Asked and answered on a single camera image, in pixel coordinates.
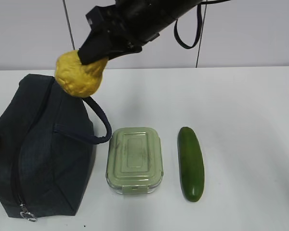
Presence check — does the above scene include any green lidded lunch box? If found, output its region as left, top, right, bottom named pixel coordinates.
left=105, top=127, right=164, bottom=194

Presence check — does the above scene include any silver zipper pull ring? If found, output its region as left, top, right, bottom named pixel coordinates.
left=19, top=203, right=37, bottom=222

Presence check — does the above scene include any dark blue zip bag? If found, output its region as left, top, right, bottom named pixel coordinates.
left=0, top=74, right=112, bottom=221

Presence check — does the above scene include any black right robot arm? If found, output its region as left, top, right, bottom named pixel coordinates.
left=78, top=0, right=202, bottom=65

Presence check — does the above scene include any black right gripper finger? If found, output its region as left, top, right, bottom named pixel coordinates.
left=78, top=31, right=111, bottom=64
left=104, top=46, right=142, bottom=59

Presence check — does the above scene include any green cucumber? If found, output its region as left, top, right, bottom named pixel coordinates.
left=178, top=127, right=205, bottom=203

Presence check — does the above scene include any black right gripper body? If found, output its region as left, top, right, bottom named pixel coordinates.
left=86, top=5, right=142, bottom=47

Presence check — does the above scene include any black strap cable loop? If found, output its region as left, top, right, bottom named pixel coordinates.
left=174, top=4, right=203, bottom=50

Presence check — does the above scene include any yellow bread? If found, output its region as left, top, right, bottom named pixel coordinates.
left=54, top=50, right=108, bottom=98

